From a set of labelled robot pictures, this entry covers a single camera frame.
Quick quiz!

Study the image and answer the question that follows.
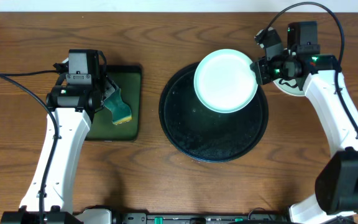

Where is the mint green plate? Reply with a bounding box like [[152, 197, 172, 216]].
[[273, 78, 305, 97], [193, 49, 258, 113]]

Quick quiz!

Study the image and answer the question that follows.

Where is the yellow green sponge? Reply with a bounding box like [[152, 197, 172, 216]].
[[103, 88, 132, 125]]

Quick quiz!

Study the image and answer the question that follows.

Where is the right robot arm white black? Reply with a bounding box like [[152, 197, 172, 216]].
[[250, 55, 358, 223]]

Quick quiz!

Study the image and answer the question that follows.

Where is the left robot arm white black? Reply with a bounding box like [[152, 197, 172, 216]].
[[1, 103, 121, 223]]

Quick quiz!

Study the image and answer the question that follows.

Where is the rectangular black tray green liquid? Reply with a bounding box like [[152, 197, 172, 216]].
[[86, 65, 142, 141]]

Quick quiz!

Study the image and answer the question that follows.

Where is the round black tray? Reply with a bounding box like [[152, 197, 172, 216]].
[[158, 63, 269, 162]]

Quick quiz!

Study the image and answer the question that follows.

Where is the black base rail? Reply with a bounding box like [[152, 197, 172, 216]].
[[0, 205, 357, 224]]

